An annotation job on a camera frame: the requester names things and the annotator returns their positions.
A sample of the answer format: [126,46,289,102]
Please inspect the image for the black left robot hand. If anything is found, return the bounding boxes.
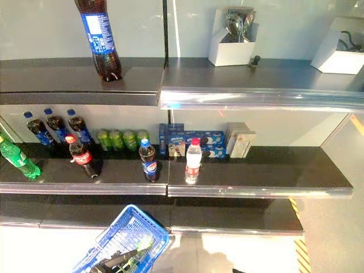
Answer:
[90,249,142,273]

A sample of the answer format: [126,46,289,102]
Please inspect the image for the blue plastic shopping basket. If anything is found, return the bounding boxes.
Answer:
[72,204,171,273]

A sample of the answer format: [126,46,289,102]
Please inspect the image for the small Pepsi bottle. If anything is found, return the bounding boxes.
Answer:
[138,138,160,183]

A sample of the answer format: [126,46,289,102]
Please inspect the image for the clear water bottle red cap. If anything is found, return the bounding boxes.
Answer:
[185,138,202,185]

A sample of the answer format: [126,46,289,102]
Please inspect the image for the Coca-Cola bottle red cap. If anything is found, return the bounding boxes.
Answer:
[65,134,102,179]

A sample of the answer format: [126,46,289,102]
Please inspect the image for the narrow blue biscuit box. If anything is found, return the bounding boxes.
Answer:
[158,123,169,156]

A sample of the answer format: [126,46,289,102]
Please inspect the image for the green Sprite bottle yellow cap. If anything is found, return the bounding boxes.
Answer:
[0,138,42,180]

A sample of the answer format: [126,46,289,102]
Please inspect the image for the blue Oreo box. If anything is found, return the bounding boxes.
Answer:
[184,130,226,146]
[198,143,227,159]

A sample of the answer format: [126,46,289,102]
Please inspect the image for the cream carton box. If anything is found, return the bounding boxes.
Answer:
[226,122,251,135]
[229,131,257,159]

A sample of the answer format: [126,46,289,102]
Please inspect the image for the yellow black hazard tape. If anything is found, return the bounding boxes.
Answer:
[288,198,312,273]

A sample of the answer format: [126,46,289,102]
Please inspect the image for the large Pepsi bottle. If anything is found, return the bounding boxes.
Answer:
[74,0,123,82]

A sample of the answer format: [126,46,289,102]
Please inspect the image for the white open cardboard box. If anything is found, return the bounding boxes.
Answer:
[310,16,364,75]
[208,7,259,67]

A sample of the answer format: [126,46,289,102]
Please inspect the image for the silver foil snack bags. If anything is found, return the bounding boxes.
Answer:
[224,8,257,43]

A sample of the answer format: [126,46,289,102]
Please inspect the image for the black cable bundle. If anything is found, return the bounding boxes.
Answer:
[338,30,364,53]

